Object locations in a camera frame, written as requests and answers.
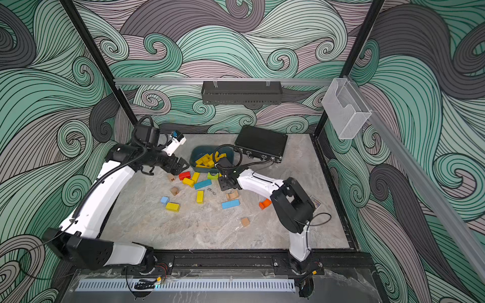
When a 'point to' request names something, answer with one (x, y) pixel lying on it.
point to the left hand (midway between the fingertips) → (179, 157)
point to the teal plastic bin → (228, 151)
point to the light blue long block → (230, 204)
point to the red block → (182, 175)
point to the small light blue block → (165, 200)
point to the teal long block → (203, 184)
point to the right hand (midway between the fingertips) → (224, 183)
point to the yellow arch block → (189, 182)
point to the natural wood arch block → (232, 195)
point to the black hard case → (258, 143)
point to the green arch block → (213, 177)
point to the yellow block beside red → (195, 177)
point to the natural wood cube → (245, 221)
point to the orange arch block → (264, 204)
